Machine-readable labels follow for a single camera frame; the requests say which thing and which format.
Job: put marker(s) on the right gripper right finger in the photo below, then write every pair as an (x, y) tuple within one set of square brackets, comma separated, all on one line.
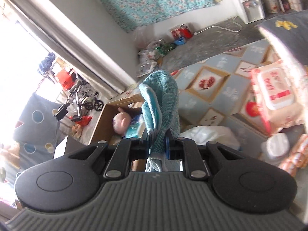
[(186, 150)]

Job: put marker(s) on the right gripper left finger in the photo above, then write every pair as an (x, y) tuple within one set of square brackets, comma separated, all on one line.
[(128, 155)]

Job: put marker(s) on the pink plush toy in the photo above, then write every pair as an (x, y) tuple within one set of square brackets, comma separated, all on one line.
[(121, 121)]

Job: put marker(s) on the teal towel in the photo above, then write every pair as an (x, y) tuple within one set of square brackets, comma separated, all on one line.
[(160, 113)]

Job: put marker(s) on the pink wet wipes pack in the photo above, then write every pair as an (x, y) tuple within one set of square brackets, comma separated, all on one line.
[(277, 98)]

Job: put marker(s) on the white plastic shopping bag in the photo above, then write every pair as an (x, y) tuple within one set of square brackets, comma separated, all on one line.
[(202, 134)]

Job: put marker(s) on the blue white wipes pack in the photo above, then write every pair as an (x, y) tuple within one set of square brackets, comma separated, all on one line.
[(136, 127)]

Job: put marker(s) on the patterned floor mat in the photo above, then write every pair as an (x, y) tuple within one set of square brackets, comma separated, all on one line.
[(215, 89)]

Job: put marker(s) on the blue patterned cushion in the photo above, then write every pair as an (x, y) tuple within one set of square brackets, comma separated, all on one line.
[(38, 132)]

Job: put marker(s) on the clear plastic trash bag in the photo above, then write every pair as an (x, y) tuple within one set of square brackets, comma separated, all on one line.
[(148, 59)]

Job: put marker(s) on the green bottles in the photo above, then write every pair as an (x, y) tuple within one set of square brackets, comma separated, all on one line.
[(164, 48)]

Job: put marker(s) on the blue bowl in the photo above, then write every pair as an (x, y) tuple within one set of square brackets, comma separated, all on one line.
[(180, 41)]

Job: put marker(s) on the red plastic bag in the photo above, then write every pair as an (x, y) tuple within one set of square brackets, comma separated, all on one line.
[(66, 78)]

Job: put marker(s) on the white water dispenser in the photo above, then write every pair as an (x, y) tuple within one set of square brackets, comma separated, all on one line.
[(249, 11)]

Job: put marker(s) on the dark grey yellow quilt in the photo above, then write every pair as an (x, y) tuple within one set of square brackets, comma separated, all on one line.
[(287, 34)]

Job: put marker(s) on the grey curtain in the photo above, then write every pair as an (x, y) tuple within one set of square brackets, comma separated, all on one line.
[(85, 35)]

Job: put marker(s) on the red packages by wall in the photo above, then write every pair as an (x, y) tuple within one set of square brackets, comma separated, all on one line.
[(182, 31)]

